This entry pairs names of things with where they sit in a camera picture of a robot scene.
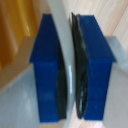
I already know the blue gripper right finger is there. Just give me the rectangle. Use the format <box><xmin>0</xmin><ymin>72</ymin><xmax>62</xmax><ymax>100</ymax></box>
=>
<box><xmin>70</xmin><ymin>12</ymin><xmax>117</xmax><ymax>122</ymax></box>

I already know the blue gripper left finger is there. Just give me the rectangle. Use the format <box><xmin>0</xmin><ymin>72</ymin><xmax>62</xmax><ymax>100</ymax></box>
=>
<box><xmin>29</xmin><ymin>13</ymin><xmax>70</xmax><ymax>123</ymax></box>

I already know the white bowl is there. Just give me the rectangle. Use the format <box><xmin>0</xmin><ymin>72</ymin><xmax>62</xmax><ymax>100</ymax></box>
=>
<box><xmin>45</xmin><ymin>0</ymin><xmax>74</xmax><ymax>113</ymax></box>

